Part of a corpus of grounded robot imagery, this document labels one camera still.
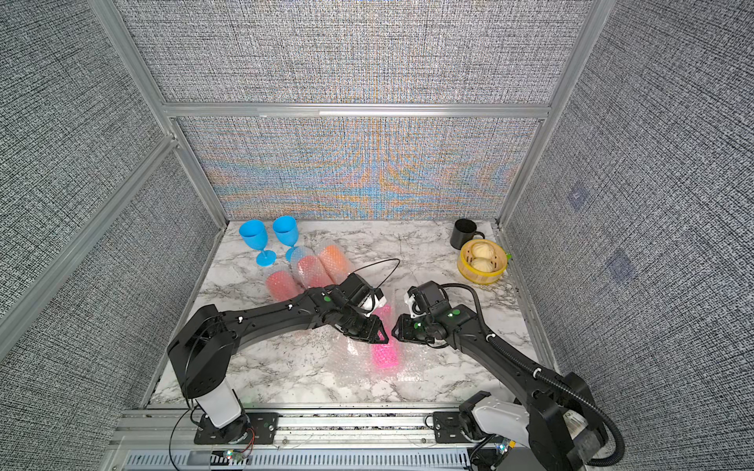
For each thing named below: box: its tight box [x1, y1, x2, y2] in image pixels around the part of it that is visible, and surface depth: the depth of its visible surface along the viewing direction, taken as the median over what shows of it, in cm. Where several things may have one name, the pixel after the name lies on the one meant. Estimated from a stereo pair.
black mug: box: [449, 217, 485, 251], surface depth 109 cm
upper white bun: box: [471, 242, 495, 260], surface depth 105 cm
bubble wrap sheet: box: [325, 329, 442, 383], surface depth 84 cm
